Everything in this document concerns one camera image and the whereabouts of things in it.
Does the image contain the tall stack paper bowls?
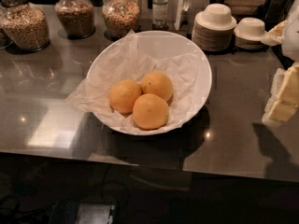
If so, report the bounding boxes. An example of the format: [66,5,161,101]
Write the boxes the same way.
[192,4,236,52]

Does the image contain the crumpled white paper liner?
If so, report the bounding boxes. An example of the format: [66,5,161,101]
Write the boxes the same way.
[64,30,203,134]

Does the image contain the right glass cereal jar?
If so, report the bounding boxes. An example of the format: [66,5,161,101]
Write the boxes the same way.
[102,0,141,38]

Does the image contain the large glass cereal jar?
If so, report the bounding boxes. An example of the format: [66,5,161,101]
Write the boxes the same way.
[1,0,50,51]

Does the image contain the glass jar at left edge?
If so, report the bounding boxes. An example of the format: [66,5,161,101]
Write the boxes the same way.
[0,7,12,49]

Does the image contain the orange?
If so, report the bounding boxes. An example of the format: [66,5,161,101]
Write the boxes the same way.
[109,79,142,114]
[141,72,173,101]
[133,93,169,130]

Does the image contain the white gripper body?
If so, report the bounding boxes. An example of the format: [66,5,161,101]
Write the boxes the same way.
[261,0,299,62]

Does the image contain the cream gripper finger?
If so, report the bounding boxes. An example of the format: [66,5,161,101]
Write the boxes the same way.
[262,64,299,127]

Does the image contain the white bowl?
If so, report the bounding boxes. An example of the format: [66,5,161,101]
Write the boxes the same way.
[86,30,213,136]

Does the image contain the middle glass cereal jar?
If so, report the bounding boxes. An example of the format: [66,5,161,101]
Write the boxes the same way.
[54,0,95,38]

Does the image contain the short stack paper bowls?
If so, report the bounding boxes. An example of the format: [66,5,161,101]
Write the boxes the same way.
[234,17,265,50]

